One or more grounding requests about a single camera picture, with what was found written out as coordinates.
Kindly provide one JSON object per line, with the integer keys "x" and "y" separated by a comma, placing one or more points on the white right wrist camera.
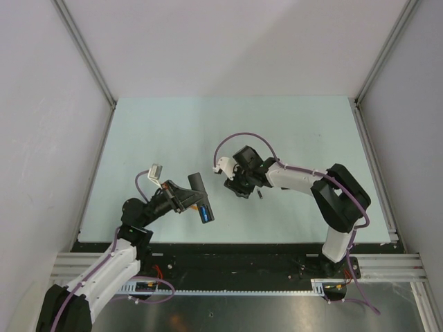
{"x": 227, "y": 166}

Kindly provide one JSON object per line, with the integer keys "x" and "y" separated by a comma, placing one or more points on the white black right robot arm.
{"x": 341, "y": 200}

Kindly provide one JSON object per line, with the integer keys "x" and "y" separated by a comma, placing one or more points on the black remote control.
{"x": 203, "y": 205}

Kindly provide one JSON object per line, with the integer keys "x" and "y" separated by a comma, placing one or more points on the right aluminium frame post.
{"x": 407, "y": 13}

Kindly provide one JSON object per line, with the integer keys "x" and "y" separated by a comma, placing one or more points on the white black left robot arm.
{"x": 75, "y": 306}

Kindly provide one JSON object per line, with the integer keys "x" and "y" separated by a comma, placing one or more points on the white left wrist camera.
{"x": 154, "y": 174}

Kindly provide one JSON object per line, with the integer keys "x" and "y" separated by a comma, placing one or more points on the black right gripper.
{"x": 234, "y": 185}

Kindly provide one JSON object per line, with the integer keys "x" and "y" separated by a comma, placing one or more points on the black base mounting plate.
{"x": 247, "y": 267}

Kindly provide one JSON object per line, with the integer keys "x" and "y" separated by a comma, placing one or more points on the aluminium frame post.
{"x": 80, "y": 43}
{"x": 407, "y": 13}

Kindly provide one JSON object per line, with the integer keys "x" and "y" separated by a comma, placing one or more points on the blue battery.
{"x": 205, "y": 215}

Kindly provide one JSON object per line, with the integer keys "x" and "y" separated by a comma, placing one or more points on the left aluminium frame post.
{"x": 80, "y": 43}

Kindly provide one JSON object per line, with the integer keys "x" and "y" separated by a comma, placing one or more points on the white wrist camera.
{"x": 154, "y": 174}
{"x": 227, "y": 166}

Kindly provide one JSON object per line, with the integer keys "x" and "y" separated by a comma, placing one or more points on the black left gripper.
{"x": 169, "y": 187}

